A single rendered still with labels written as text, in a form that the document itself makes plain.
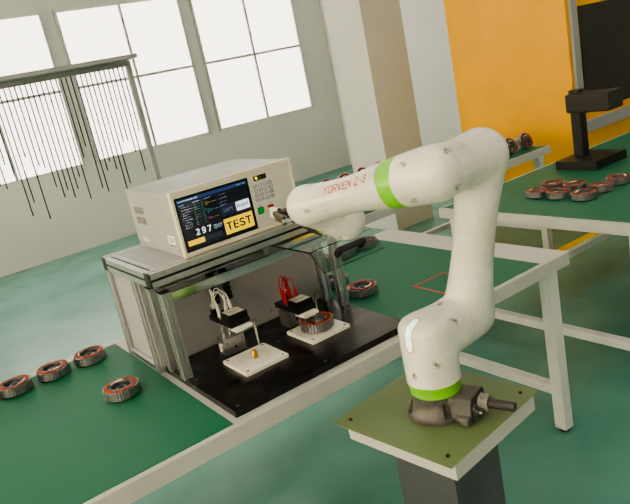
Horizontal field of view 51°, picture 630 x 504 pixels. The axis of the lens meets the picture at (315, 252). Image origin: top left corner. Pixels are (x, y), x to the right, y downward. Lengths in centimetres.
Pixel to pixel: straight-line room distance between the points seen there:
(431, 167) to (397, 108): 469
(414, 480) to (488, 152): 81
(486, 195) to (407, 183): 22
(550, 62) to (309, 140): 524
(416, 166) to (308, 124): 853
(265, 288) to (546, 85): 346
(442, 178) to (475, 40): 437
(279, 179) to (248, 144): 715
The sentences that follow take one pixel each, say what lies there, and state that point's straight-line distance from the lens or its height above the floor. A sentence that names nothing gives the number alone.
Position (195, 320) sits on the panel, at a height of 88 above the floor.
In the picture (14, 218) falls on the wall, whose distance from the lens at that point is 829.
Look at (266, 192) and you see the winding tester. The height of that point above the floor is 123.
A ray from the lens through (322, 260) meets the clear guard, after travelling 199.
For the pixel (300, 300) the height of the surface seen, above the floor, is 87.
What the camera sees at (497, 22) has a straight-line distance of 554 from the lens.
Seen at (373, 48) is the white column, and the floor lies 160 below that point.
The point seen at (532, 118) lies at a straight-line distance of 545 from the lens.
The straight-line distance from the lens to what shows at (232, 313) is 207.
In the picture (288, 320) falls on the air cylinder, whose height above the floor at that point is 80.
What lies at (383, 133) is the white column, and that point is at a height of 89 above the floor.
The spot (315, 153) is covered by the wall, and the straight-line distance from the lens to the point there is 992.
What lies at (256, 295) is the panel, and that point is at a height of 87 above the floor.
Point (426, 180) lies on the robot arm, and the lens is 135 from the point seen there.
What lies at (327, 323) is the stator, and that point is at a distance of 213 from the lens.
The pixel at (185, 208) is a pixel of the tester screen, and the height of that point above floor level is 126.
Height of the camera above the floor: 160
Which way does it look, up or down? 16 degrees down
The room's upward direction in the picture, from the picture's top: 12 degrees counter-clockwise
